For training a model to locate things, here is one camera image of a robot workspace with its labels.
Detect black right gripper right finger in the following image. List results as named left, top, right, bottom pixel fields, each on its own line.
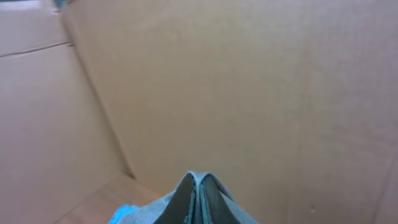
left=201, top=175, right=239, bottom=224

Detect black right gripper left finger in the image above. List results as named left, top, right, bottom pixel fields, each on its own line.
left=154, top=174, right=195, bottom=224

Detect grey shorts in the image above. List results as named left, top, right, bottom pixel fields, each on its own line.
left=109, top=171, right=257, bottom=224

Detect brown cardboard box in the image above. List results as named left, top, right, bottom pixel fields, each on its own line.
left=1, top=1, right=397, bottom=223

